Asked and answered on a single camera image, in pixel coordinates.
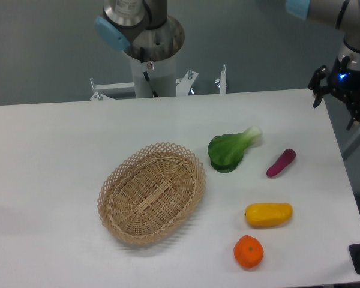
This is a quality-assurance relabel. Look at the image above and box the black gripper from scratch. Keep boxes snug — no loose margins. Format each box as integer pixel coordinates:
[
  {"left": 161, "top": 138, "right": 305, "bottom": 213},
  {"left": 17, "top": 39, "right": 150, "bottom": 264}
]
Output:
[{"left": 308, "top": 55, "right": 360, "bottom": 130}]

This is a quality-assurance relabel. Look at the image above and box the white metal mounting frame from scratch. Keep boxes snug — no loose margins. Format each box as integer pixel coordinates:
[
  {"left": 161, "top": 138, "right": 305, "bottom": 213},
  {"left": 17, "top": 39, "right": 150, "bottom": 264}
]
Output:
[{"left": 89, "top": 64, "right": 229, "bottom": 101}]

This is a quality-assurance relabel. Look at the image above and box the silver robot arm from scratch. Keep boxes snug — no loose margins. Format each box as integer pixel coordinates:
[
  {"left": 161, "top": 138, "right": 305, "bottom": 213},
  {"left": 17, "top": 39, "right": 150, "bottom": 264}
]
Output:
[{"left": 95, "top": 1, "right": 360, "bottom": 123}]

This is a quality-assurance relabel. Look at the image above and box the oval wicker basket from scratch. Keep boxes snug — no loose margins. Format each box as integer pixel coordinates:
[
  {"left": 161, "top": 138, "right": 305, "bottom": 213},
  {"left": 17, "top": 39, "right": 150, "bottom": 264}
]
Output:
[{"left": 97, "top": 143, "right": 206, "bottom": 245}]

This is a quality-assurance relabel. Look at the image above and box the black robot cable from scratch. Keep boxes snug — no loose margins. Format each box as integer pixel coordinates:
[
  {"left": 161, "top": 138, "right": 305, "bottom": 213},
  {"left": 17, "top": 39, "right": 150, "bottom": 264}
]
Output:
[{"left": 139, "top": 47, "right": 159, "bottom": 98}]

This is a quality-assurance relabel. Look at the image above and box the purple sweet potato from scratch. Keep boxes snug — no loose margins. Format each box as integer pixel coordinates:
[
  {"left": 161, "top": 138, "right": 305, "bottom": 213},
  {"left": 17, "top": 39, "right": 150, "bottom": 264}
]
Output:
[{"left": 266, "top": 149, "right": 296, "bottom": 178}]

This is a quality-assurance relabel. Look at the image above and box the yellow mango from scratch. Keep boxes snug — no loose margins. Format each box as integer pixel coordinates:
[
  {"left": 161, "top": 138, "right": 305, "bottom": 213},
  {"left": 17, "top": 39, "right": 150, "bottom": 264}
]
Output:
[{"left": 244, "top": 203, "right": 293, "bottom": 227}]

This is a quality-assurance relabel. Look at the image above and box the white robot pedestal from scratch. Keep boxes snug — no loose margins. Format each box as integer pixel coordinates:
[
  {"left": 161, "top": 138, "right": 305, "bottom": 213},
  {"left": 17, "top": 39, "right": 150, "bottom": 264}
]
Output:
[{"left": 124, "top": 16, "right": 185, "bottom": 81}]

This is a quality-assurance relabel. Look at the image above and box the green bok choy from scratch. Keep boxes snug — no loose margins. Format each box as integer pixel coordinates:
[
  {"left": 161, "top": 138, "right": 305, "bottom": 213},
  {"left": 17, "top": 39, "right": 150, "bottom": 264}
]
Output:
[{"left": 207, "top": 126, "right": 262, "bottom": 173}]

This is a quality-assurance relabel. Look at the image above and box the orange tangerine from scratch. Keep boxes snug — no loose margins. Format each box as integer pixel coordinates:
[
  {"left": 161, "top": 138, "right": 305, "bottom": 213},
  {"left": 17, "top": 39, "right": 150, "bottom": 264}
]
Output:
[{"left": 233, "top": 235, "right": 264, "bottom": 269}]

